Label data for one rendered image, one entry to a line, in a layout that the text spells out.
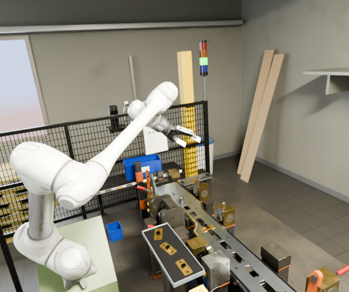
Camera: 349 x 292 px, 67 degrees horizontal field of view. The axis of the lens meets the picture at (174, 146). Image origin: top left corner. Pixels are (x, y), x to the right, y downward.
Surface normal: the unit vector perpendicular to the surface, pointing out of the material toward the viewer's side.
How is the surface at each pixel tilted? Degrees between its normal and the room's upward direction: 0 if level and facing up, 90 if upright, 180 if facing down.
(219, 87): 90
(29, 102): 90
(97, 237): 44
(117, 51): 90
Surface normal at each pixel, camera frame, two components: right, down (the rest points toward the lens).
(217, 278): 0.43, 0.26
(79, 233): 0.23, -0.50
